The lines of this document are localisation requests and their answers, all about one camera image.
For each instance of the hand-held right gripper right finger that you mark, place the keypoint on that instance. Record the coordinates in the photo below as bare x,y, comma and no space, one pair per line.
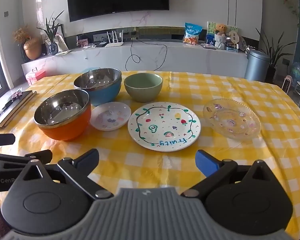
205,163

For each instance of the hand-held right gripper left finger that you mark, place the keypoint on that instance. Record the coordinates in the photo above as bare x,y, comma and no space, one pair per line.
88,159

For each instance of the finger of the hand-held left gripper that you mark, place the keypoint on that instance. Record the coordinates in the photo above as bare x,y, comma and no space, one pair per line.
2,139
12,161

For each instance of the orange steel bowl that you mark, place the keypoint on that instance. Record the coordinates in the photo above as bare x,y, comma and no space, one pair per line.
62,130

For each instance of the small white printed plate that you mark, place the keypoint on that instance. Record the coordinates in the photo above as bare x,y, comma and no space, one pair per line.
110,116

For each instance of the clear glass patterned plate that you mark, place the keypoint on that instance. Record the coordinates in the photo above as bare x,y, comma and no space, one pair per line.
230,120

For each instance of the white fruit painted plate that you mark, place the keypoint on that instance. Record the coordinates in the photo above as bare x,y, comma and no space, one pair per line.
162,127

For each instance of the blue steel bowl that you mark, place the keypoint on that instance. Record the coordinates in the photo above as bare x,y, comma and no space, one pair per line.
105,95

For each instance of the green ceramic bowl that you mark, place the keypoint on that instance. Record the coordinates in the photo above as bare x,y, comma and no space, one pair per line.
143,92

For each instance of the black pen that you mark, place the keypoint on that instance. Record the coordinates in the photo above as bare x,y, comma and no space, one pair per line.
1,111

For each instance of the yellow checkered tablecloth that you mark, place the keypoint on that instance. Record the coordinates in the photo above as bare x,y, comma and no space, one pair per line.
240,152

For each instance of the pink box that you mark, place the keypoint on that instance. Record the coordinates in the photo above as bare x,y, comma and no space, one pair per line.
36,76

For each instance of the light blue book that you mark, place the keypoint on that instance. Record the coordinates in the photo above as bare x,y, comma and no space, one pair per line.
88,69

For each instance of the gold vase with dried flowers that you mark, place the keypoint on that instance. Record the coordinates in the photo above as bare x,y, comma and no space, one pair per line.
32,48

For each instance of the white marble cabinet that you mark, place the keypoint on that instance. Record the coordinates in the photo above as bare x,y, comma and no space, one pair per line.
190,60

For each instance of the grey trash can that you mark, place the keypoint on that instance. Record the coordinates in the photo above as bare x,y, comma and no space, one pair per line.
256,66

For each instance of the white tote bag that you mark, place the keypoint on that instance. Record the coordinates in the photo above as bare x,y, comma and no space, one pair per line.
61,42

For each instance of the pink heater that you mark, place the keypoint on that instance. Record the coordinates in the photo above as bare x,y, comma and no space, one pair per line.
287,85

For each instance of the pink picture card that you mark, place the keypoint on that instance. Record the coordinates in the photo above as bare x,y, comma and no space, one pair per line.
82,42

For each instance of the light blue box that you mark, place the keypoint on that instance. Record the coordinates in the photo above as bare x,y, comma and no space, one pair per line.
232,49

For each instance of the grey flat device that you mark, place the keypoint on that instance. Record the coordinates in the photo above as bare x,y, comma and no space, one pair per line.
208,46

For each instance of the white router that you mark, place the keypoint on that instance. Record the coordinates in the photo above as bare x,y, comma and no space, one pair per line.
113,44

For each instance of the green plant in blue vase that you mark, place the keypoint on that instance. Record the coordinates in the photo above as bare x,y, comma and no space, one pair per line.
52,30

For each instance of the white wrapped pot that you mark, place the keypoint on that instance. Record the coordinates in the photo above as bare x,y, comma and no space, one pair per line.
220,42

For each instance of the decorative display plate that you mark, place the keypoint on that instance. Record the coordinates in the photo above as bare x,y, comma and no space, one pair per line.
242,43

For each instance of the round paper fan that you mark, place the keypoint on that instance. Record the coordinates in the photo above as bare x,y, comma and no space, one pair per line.
233,37

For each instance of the landscape painting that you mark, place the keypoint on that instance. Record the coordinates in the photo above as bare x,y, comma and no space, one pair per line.
210,33

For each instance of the blue snack bag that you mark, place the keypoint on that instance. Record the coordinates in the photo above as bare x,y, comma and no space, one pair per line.
192,33

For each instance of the tall green potted plant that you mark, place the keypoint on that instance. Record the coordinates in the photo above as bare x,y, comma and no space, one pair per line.
273,52

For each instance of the large water bottle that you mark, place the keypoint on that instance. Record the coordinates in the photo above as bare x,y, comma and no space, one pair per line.
298,71

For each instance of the brown teddy bear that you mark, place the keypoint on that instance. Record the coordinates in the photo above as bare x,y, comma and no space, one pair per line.
220,28

